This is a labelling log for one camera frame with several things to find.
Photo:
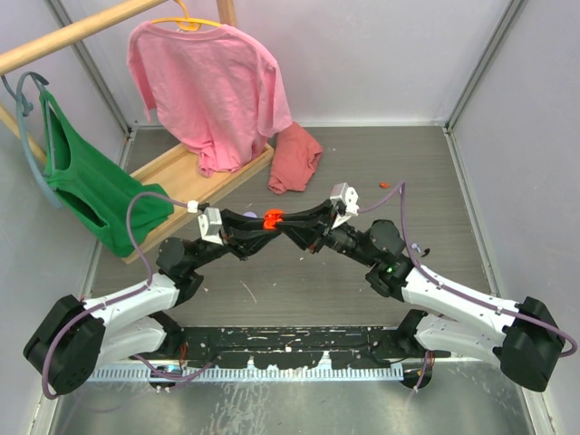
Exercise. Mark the green tank top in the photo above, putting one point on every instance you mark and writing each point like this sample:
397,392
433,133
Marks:
95,188

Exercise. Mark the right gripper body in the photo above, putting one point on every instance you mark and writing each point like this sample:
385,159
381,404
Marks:
334,238

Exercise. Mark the white cable duct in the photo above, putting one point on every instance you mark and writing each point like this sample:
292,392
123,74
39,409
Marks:
322,373

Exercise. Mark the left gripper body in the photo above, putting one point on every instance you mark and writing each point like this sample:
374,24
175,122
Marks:
224,230

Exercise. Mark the wooden clothes rack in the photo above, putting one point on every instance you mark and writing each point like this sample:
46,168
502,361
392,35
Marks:
74,33

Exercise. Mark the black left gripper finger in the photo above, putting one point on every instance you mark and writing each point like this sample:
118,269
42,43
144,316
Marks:
256,239
238,221

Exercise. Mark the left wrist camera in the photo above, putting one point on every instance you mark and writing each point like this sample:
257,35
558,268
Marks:
210,225

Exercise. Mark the yellow hanger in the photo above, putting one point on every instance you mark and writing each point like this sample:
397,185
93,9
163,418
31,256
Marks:
186,22

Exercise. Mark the orange earbud case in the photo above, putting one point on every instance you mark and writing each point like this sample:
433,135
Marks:
271,218

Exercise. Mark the salmon folded shirt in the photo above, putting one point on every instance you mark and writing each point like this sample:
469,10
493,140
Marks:
296,158

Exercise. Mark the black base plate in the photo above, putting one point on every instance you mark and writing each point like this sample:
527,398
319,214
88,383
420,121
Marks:
357,347

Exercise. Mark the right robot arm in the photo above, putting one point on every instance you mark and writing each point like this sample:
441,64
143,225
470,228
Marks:
521,338

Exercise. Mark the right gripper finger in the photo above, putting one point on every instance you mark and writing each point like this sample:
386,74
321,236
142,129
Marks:
306,238
302,218

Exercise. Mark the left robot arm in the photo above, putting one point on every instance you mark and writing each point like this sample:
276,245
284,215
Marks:
76,337

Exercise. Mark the grey-blue hanger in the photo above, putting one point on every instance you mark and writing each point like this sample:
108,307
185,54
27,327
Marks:
39,160

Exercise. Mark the pink t-shirt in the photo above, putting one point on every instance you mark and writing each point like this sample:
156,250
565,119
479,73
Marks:
220,92

